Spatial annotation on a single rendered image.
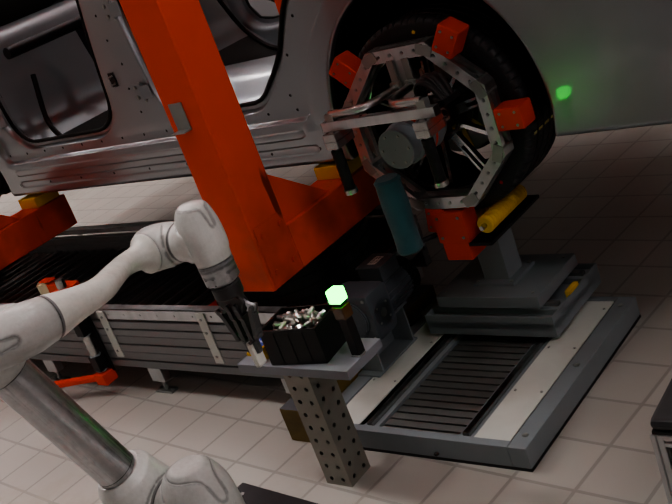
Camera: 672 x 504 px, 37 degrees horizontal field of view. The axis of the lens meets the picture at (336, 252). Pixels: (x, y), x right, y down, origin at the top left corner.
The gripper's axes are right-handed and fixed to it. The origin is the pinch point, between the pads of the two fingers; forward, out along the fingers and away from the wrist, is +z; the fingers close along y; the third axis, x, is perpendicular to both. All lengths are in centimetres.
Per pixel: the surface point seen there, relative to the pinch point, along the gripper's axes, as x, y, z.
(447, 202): 96, 6, 5
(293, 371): 25.1, -16.3, 21.0
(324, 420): 29, -17, 40
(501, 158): 94, 31, -7
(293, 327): 30.1, -14.1, 9.6
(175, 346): 73, -118, 36
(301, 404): 29, -23, 35
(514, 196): 113, 20, 13
